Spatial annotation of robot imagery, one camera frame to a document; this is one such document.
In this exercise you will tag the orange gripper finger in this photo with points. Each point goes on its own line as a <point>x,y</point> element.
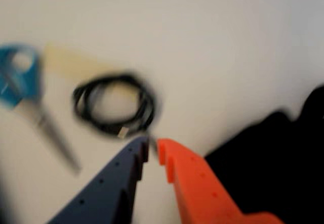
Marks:
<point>202,193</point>

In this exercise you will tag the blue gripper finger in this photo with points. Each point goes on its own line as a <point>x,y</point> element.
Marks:
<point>108,191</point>

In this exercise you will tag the black bag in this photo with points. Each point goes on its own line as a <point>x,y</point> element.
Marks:
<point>278,158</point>

